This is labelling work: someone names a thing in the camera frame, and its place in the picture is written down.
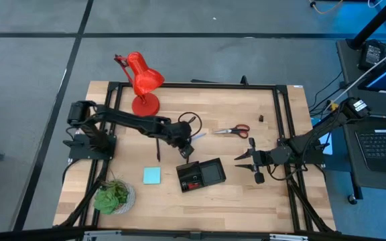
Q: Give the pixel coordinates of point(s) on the black metal pole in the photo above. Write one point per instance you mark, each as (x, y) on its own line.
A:
(377, 20)

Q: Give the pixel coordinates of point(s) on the small black binder clip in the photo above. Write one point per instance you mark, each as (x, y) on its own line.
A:
(261, 118)

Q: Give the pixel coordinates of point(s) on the square sticky note pad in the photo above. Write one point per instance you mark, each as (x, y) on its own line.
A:
(151, 175)

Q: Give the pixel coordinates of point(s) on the black aluminium table frame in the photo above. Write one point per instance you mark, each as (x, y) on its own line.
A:
(213, 86)

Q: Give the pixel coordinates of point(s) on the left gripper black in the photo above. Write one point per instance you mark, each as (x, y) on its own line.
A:
(181, 134)

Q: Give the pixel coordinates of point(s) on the black laptop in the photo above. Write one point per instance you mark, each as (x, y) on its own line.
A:
(384, 147)

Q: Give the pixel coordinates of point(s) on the potted green succulent plant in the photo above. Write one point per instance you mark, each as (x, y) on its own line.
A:
(107, 201)

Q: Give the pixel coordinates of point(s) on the red desk lamp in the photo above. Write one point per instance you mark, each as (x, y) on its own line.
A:
(145, 104)

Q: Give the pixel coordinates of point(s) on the black mesh desk organizer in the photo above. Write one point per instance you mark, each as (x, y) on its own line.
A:
(213, 172)

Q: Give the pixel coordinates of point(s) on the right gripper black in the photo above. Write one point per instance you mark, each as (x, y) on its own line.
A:
(263, 158)

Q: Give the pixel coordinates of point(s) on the black caster wheel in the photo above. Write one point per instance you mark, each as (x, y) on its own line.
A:
(352, 199)

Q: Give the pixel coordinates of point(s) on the black pen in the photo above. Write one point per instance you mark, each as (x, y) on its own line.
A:
(158, 150)

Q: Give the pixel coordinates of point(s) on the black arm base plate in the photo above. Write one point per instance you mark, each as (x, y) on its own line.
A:
(79, 152)
(317, 158)

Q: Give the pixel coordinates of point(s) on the black side desk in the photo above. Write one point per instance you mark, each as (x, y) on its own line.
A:
(374, 107)

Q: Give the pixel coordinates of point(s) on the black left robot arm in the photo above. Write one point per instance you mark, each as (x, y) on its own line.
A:
(129, 118)

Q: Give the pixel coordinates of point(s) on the black power adapter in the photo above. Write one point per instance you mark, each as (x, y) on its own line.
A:
(372, 53)

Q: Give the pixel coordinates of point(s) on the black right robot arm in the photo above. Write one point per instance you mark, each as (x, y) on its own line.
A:
(313, 135)

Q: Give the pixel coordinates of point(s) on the light blue pencil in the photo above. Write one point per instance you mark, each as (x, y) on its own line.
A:
(199, 136)

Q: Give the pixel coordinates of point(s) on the black silver rig bar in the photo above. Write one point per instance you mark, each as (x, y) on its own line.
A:
(193, 235)

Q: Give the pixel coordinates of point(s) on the black clamp bracket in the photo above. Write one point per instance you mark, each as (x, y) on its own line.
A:
(244, 80)

